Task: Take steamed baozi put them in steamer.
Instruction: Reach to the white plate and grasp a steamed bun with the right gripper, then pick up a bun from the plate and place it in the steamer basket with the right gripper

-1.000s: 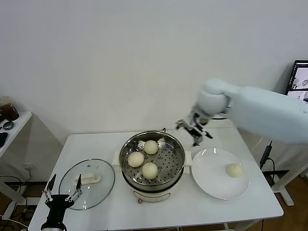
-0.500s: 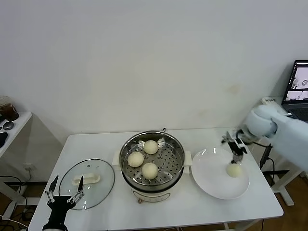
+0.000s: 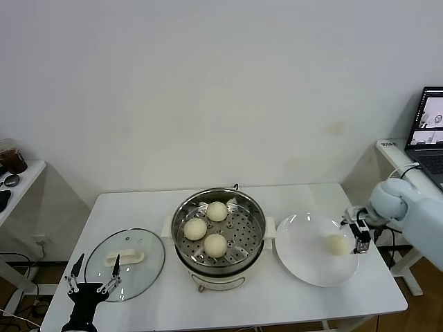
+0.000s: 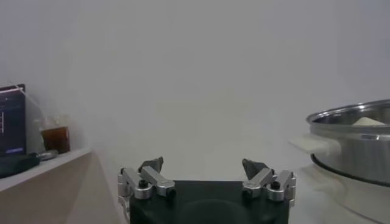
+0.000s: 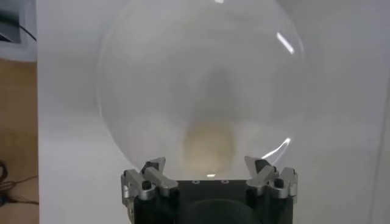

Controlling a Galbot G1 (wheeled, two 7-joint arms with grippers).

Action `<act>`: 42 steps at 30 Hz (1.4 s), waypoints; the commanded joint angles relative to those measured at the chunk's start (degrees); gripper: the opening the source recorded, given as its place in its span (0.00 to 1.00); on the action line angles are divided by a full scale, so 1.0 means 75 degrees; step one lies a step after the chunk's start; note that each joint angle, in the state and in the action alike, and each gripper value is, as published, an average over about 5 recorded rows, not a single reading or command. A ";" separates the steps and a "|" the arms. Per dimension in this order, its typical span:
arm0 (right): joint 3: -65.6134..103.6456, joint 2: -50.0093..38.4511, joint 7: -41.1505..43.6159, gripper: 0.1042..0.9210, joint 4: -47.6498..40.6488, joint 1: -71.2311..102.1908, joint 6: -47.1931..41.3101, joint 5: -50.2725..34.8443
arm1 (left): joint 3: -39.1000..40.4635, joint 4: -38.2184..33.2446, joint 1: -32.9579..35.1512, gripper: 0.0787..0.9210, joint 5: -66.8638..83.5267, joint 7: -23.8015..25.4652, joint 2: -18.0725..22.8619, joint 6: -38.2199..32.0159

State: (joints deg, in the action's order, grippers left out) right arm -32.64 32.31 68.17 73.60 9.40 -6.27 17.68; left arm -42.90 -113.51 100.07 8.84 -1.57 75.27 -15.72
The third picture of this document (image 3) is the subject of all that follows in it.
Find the steel perforated steamer basket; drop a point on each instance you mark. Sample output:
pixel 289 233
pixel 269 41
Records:
pixel 242 242

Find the black pouch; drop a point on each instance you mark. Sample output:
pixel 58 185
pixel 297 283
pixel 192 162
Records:
pixel 4 200

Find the open grey laptop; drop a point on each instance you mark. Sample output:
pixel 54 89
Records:
pixel 429 117

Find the iced coffee plastic cup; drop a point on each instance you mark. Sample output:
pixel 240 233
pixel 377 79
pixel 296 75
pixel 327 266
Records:
pixel 14 162

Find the white steamed baozi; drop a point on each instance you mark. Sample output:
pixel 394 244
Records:
pixel 217 211
pixel 194 229
pixel 336 245
pixel 215 245

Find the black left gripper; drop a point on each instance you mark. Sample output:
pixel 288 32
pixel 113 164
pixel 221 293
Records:
pixel 84 297

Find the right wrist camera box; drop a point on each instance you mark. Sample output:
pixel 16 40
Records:
pixel 356 213

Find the white round plate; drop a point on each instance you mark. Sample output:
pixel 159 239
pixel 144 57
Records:
pixel 301 263

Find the cream electric steamer pot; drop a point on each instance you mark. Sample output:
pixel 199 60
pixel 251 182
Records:
pixel 221 281

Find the glass pot lid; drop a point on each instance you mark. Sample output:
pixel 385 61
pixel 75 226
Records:
pixel 145 269

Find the white wall outlet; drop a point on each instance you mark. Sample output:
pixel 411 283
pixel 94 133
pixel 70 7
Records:
pixel 39 238

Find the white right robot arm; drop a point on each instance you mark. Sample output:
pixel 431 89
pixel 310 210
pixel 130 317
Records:
pixel 415 214

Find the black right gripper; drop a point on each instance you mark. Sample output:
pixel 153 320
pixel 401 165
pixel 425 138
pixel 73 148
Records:
pixel 361 231

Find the plain white side desk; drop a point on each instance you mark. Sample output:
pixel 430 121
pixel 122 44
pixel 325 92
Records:
pixel 24 180

